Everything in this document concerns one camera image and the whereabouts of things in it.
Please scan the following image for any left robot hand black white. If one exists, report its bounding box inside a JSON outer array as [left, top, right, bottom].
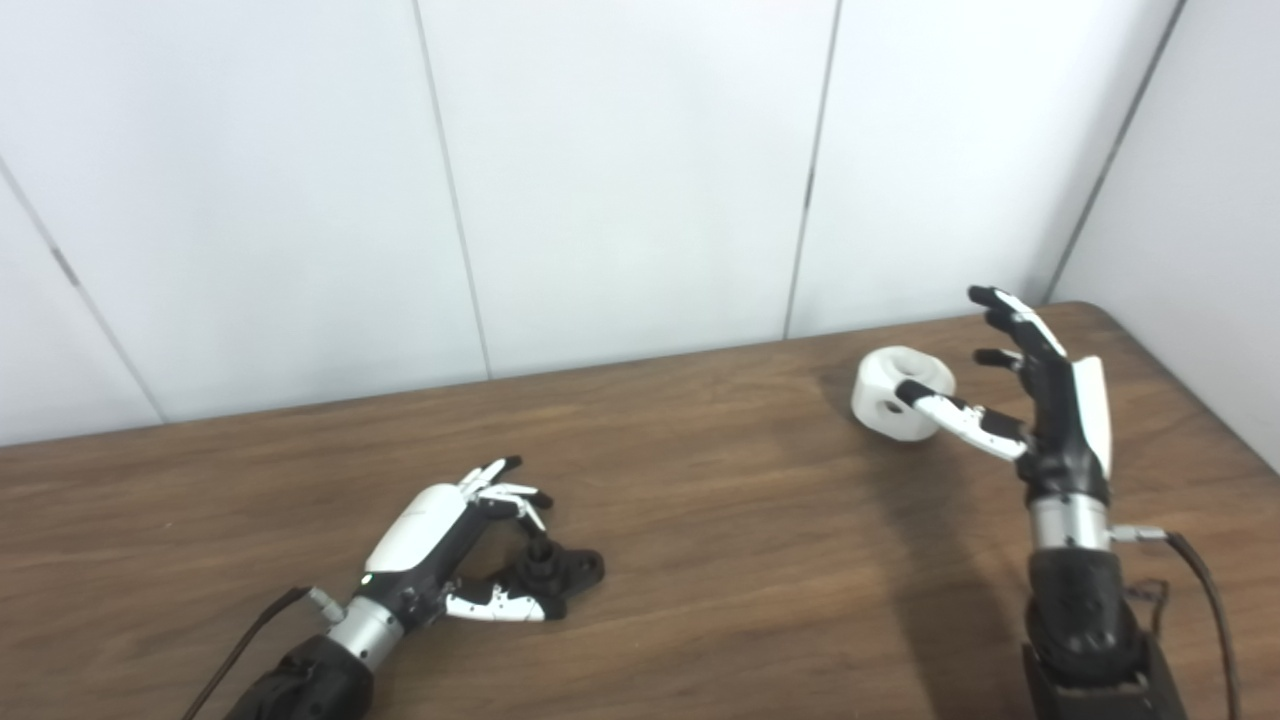
[[355, 456, 566, 631]]

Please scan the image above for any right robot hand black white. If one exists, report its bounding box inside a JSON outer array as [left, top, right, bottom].
[[895, 285, 1113, 506]]

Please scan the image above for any black plastic holder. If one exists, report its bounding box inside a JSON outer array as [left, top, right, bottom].
[[497, 535, 606, 621]]

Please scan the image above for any round white plastic piece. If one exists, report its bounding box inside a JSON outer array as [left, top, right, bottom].
[[851, 346, 956, 443]]

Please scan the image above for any thin black wire loop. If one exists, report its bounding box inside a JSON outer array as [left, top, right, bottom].
[[1128, 578, 1173, 641]]

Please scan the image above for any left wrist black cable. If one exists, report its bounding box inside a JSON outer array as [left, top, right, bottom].
[[180, 586, 346, 720]]

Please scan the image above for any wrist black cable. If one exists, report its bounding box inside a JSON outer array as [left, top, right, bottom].
[[1110, 525, 1241, 720], [180, 586, 346, 720]]

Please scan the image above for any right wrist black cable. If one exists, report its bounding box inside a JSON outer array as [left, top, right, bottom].
[[1110, 525, 1241, 720]]

